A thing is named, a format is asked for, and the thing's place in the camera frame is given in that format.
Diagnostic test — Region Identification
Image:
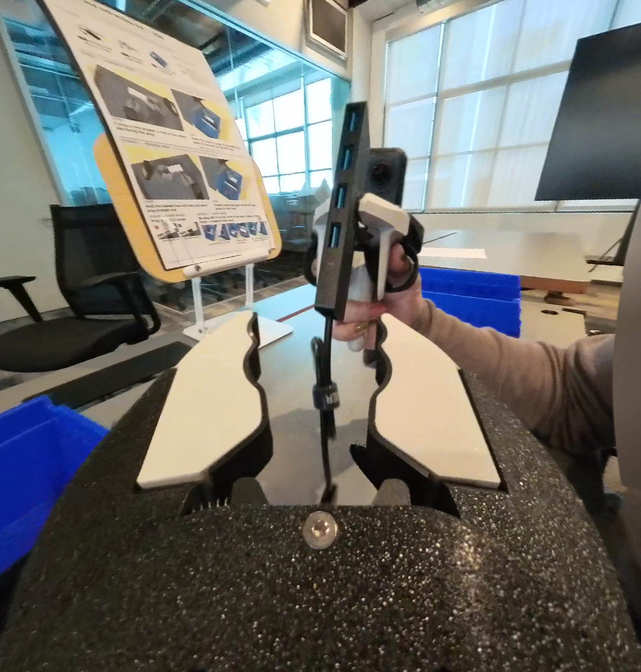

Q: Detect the black office chair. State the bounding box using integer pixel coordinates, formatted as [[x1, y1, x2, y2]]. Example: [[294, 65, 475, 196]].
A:
[[0, 204, 162, 375]]

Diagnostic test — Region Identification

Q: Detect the white paper sheet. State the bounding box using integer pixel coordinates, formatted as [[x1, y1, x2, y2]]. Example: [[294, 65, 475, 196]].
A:
[[420, 246, 489, 261]]

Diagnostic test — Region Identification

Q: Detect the person's right hand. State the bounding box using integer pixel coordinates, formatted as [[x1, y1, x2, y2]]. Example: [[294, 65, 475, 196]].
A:
[[332, 246, 425, 343]]

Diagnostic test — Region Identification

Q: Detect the instruction board on stand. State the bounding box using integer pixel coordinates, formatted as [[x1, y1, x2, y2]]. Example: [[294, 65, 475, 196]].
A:
[[34, 0, 296, 348]]

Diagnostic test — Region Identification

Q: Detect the large black monitor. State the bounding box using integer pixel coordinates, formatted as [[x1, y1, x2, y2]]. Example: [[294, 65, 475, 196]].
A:
[[535, 20, 641, 204]]

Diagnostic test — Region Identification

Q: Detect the wall-mounted framed screen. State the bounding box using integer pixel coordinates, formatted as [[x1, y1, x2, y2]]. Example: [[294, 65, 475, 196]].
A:
[[306, 0, 351, 60]]

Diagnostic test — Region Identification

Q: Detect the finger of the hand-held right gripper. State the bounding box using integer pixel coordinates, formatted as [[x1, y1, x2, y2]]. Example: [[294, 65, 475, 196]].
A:
[[358, 193, 409, 295], [312, 181, 333, 280]]

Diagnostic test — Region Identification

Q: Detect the large grid window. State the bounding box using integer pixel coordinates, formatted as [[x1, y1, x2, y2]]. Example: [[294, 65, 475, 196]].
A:
[[382, 0, 641, 215]]

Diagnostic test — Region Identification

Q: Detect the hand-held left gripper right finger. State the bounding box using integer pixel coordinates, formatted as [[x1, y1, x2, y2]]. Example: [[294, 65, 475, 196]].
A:
[[350, 314, 503, 494]]

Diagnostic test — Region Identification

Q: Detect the blue plastic bin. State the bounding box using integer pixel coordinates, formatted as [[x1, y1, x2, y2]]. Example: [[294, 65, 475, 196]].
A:
[[0, 395, 112, 591], [423, 291, 524, 340], [419, 267, 522, 302]]

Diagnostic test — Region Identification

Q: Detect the person's right forearm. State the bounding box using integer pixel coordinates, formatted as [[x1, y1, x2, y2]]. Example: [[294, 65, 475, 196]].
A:
[[419, 298, 618, 448]]

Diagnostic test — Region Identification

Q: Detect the black usb hub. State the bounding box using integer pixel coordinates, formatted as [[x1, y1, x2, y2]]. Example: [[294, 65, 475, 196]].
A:
[[314, 101, 375, 323]]

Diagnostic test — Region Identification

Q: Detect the black monitor stand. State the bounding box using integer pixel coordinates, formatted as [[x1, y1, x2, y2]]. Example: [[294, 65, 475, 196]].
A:
[[584, 202, 640, 274]]

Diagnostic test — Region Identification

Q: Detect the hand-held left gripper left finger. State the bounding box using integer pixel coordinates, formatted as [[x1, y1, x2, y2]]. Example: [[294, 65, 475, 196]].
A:
[[136, 311, 274, 491]]

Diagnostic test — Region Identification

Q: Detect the background conference table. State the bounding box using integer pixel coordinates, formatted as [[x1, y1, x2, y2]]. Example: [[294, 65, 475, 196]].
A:
[[415, 209, 639, 295]]

